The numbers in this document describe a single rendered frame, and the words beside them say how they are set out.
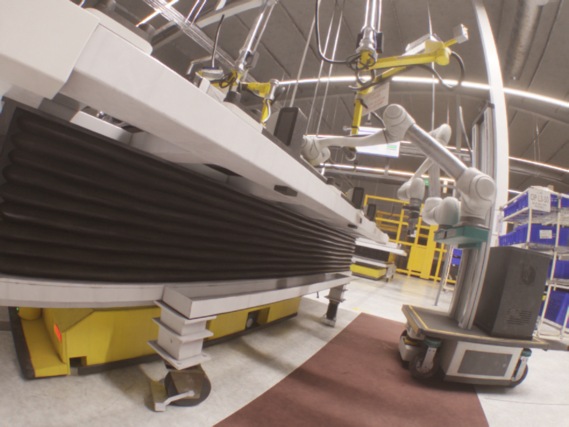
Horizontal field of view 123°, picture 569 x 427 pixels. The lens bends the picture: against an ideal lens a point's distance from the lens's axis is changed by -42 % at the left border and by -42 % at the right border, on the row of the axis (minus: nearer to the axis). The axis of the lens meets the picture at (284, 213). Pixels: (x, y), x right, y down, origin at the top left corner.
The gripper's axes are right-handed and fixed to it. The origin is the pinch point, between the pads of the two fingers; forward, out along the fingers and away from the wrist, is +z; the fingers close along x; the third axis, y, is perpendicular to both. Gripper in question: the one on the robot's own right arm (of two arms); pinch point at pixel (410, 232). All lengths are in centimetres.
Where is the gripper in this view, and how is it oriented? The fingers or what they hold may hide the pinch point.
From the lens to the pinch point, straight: 187.0
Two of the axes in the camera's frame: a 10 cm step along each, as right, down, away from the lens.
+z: -2.3, 9.7, -0.7
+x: 3.0, 1.4, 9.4
